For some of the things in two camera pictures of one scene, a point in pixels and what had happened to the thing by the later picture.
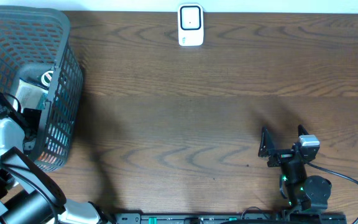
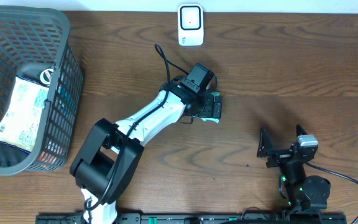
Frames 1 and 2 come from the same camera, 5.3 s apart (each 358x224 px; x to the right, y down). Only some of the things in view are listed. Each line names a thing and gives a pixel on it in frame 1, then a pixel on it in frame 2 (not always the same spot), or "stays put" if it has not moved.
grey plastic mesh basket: (13, 37) stays put
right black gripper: (281, 156) stays put
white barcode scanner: (190, 24) stays put
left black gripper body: (30, 118) to (204, 95)
